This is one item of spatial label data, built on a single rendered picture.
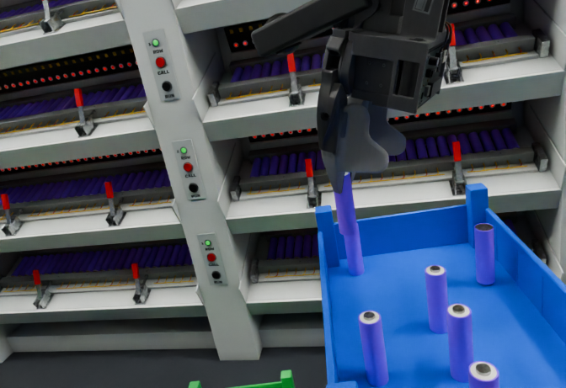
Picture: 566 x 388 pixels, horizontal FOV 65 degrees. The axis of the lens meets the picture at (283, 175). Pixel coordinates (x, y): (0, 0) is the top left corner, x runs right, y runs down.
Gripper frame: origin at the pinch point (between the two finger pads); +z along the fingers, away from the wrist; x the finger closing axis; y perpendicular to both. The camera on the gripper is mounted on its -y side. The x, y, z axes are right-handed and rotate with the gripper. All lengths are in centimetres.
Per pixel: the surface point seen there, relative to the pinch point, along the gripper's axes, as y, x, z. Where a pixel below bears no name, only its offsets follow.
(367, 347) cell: 8.6, -10.3, 8.7
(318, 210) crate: -4.2, 5.4, 8.4
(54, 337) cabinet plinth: -75, 5, 72
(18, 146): -75, 8, 20
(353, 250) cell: 1.2, 4.3, 11.3
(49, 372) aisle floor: -69, -1, 76
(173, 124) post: -42.6, 20.3, 11.0
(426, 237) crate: 7.4, 12.6, 11.7
